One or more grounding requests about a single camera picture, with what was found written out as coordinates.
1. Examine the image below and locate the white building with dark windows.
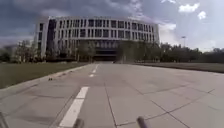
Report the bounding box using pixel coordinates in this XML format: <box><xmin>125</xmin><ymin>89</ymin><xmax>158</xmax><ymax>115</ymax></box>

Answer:
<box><xmin>33</xmin><ymin>15</ymin><xmax>161</xmax><ymax>63</ymax></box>

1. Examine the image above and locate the grey concrete slab pavement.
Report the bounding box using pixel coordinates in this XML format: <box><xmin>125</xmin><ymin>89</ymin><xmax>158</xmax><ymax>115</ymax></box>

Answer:
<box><xmin>0</xmin><ymin>62</ymin><xmax>224</xmax><ymax>128</ymax></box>

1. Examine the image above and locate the white dashed painted line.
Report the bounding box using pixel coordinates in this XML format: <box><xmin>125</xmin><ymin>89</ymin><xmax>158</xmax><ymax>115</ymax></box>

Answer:
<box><xmin>57</xmin><ymin>63</ymin><xmax>100</xmax><ymax>128</ymax></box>

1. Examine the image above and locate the robot's own part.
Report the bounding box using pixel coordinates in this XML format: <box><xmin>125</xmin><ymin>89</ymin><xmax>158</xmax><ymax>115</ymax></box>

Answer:
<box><xmin>73</xmin><ymin>118</ymin><xmax>85</xmax><ymax>128</ymax></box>
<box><xmin>136</xmin><ymin>116</ymin><xmax>149</xmax><ymax>128</ymax></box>

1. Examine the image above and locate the row of trees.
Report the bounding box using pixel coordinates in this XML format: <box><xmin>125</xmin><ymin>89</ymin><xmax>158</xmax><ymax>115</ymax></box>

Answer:
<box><xmin>116</xmin><ymin>40</ymin><xmax>224</xmax><ymax>65</ymax></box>

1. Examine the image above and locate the grey concrete kerb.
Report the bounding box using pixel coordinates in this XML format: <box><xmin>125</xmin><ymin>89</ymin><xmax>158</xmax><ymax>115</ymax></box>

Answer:
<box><xmin>0</xmin><ymin>63</ymin><xmax>92</xmax><ymax>99</ymax></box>

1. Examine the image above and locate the grass strip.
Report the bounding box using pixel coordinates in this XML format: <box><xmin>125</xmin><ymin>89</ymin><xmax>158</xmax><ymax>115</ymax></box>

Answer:
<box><xmin>132</xmin><ymin>62</ymin><xmax>224</xmax><ymax>75</ymax></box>

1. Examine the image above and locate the group of trees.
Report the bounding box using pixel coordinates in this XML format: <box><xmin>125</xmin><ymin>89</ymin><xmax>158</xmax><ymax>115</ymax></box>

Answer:
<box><xmin>0</xmin><ymin>39</ymin><xmax>98</xmax><ymax>64</ymax></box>

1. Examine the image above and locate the grass field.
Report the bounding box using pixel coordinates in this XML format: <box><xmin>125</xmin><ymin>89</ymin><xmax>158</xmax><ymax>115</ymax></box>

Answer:
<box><xmin>0</xmin><ymin>62</ymin><xmax>89</xmax><ymax>90</ymax></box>

